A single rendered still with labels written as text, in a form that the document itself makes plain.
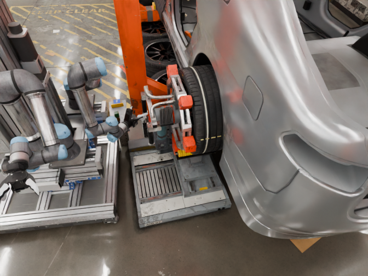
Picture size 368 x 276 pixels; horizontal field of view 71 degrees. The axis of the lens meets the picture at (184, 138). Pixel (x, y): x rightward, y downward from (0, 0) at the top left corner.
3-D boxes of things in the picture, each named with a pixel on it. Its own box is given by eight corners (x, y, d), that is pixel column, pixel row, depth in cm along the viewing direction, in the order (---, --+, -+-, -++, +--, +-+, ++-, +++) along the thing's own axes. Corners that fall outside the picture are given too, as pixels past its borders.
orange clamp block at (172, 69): (178, 76, 190) (177, 63, 190) (168, 77, 189) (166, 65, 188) (177, 78, 197) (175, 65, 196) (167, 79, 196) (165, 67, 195)
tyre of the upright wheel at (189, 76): (201, 55, 211) (202, 126, 245) (172, 58, 206) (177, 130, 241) (232, 79, 155) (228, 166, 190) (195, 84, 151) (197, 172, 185)
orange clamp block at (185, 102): (190, 108, 169) (193, 105, 160) (179, 110, 168) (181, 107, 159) (189, 98, 170) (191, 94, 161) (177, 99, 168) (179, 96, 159)
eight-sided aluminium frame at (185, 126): (189, 162, 198) (193, 109, 158) (181, 164, 197) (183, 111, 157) (174, 114, 233) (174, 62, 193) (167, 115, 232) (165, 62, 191)
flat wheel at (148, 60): (131, 63, 342) (128, 47, 324) (171, 49, 369) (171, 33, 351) (158, 88, 307) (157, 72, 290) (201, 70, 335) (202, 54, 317)
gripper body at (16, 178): (32, 190, 115) (32, 169, 122) (27, 179, 108) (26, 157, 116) (12, 195, 112) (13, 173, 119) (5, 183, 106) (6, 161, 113)
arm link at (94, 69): (77, 78, 199) (78, 59, 149) (96, 73, 204) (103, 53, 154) (84, 93, 201) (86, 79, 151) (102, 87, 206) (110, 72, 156)
